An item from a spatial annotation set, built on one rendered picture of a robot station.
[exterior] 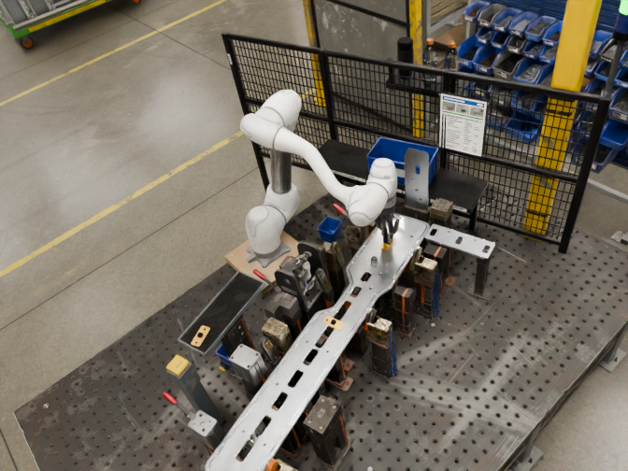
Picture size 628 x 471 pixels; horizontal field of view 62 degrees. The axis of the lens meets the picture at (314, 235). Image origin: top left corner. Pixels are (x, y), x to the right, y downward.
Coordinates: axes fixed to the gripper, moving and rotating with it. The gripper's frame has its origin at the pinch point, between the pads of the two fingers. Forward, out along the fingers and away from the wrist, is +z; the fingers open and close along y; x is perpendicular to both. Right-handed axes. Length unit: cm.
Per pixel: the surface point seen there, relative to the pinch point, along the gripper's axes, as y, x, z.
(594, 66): 44, 166, 1
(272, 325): -17, -63, -3
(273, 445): 7, -98, 5
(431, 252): 18.0, 5.4, 7.4
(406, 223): 1.3, 15.0, 5.4
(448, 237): 21.6, 14.8, 5.4
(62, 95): -482, 126, 105
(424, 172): 5.1, 26.6, -17.3
